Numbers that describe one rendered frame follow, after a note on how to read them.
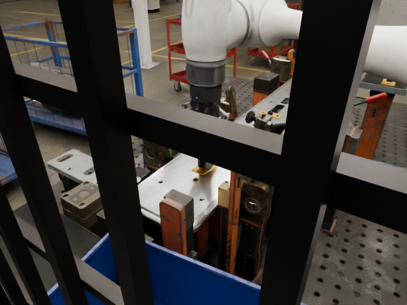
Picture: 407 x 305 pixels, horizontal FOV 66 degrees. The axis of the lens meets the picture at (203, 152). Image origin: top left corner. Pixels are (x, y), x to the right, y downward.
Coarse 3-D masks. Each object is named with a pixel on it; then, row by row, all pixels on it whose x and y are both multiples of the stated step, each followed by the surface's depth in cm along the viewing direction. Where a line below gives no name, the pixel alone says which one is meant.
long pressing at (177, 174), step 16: (288, 80) 154; (272, 96) 135; (288, 96) 135; (256, 112) 121; (176, 160) 92; (192, 160) 92; (160, 176) 85; (176, 176) 85; (192, 176) 85; (208, 176) 85; (224, 176) 85; (144, 192) 79; (160, 192) 79; (192, 192) 79; (208, 192) 79; (144, 208) 74; (208, 208) 74; (160, 224) 71
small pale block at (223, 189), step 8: (224, 184) 72; (224, 192) 71; (224, 200) 72; (224, 208) 73; (224, 216) 75; (224, 224) 76; (224, 232) 77; (224, 240) 79; (224, 248) 80; (224, 256) 81; (224, 264) 83
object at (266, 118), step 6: (252, 114) 68; (264, 114) 68; (246, 120) 69; (252, 120) 70; (258, 120) 66; (264, 120) 66; (270, 120) 68; (258, 126) 67; (264, 126) 66; (270, 126) 67
